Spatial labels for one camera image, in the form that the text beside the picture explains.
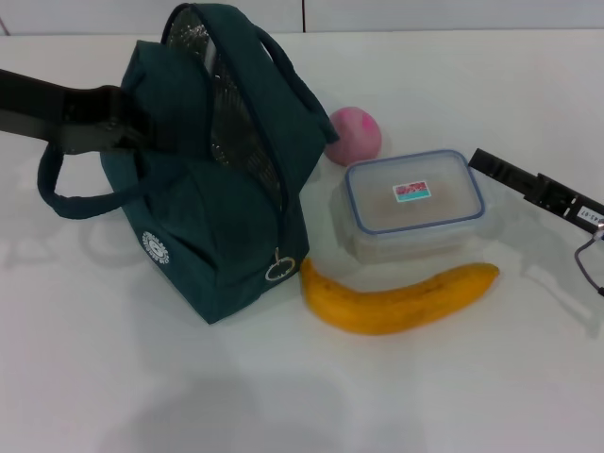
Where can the clear lunch box blue rim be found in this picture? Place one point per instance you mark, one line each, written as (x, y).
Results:
(415, 212)

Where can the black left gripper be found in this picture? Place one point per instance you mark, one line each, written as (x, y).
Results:
(47, 111)

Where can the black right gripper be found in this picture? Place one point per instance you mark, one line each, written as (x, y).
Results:
(566, 205)

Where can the dark teal lunch bag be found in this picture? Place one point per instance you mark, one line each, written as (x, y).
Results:
(226, 212)

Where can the pink peach ball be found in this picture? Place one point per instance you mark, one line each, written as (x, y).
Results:
(354, 137)

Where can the yellow banana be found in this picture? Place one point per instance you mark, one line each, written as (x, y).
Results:
(377, 309)

